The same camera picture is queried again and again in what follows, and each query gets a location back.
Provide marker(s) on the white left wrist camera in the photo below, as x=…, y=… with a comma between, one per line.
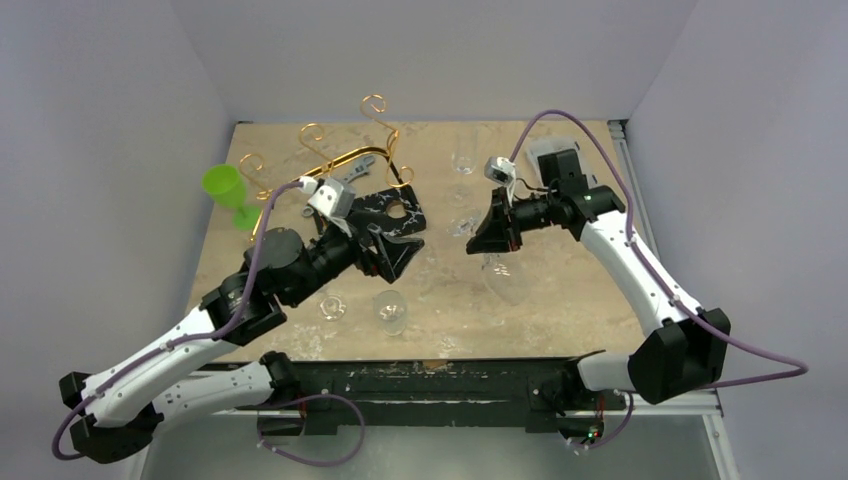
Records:
x=331, y=198

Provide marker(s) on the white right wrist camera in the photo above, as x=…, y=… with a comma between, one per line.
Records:
x=502, y=171

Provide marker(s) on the clear stemmed glass near left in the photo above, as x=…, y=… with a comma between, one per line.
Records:
x=331, y=307

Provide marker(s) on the black marbled rack base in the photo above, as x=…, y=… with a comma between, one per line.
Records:
x=397, y=212

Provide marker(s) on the red handled adjustable wrench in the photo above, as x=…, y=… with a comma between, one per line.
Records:
x=360, y=167

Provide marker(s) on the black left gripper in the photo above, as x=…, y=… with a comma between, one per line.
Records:
x=394, y=253

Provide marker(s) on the clear champagne flute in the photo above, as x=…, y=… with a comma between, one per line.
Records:
x=464, y=162

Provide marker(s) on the green plastic wine glass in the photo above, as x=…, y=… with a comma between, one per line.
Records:
x=224, y=185

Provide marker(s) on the clear plastic screw box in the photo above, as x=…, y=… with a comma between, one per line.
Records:
x=551, y=144

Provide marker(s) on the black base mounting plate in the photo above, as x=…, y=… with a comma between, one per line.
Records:
x=536, y=395

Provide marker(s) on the short ribbed clear goblet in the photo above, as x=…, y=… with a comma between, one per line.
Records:
x=390, y=309

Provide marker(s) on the gold wire wine glass rack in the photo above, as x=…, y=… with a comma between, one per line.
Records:
x=373, y=107

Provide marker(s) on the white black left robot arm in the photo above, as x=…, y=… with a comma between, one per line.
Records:
x=118, y=412

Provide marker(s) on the clear round wine glass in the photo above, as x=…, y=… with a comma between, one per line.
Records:
x=505, y=277

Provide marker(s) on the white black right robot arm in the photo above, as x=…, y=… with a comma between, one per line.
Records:
x=683, y=349

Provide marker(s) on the clear tall wine glass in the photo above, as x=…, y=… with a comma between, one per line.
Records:
x=465, y=223

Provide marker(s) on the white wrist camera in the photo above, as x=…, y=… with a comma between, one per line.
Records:
x=331, y=198
x=502, y=171

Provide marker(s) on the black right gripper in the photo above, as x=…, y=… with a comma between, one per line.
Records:
x=506, y=220

